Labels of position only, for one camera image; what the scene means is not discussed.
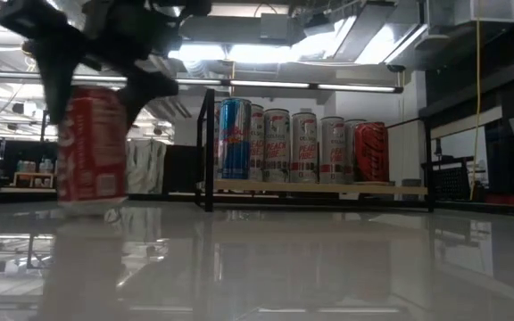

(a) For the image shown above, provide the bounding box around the wooden crate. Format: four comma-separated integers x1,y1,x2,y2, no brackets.
12,171,58,190

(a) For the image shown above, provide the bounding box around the red bin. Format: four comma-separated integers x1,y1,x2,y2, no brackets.
484,194,514,207

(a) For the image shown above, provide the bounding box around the wooden board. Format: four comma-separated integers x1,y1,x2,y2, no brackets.
195,87,435,213

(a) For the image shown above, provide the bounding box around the blue silver Red Bull can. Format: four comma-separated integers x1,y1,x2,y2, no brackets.
218,97,253,181

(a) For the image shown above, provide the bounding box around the black cabinet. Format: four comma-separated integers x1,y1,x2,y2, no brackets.
162,144,200,196

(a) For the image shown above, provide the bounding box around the black metal rack frame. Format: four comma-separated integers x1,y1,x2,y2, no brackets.
39,109,60,144

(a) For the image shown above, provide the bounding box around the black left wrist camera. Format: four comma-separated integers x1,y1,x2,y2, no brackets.
0,0,69,42

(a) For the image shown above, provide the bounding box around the thin yellow cable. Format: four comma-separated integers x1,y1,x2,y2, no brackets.
468,0,484,202

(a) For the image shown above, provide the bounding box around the white air conditioning unit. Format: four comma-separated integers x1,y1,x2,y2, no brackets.
426,0,514,27

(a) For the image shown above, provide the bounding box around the red cola can black script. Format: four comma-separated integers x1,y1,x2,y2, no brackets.
353,121,391,184

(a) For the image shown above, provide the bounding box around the large corrugated silver duct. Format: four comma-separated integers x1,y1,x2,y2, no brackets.
140,55,194,120

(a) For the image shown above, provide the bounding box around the white patterned cloth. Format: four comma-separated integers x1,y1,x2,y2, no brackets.
125,138,169,195

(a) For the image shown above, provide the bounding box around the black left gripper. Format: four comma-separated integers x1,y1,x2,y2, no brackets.
31,0,213,133

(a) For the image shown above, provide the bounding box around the red soda can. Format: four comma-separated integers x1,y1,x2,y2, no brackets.
55,85,129,218

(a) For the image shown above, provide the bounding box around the long fluorescent light strip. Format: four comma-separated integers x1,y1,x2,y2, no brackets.
0,70,404,95

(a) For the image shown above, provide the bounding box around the bright light panel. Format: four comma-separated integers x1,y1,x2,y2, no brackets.
167,20,427,66

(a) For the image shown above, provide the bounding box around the grey metal box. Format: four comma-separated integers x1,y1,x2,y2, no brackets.
259,12,294,45

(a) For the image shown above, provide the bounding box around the white table cover sheet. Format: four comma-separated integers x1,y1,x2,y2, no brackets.
0,198,514,321

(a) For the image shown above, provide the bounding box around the black perforated basket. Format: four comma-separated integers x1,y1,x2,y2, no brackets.
433,167,473,202

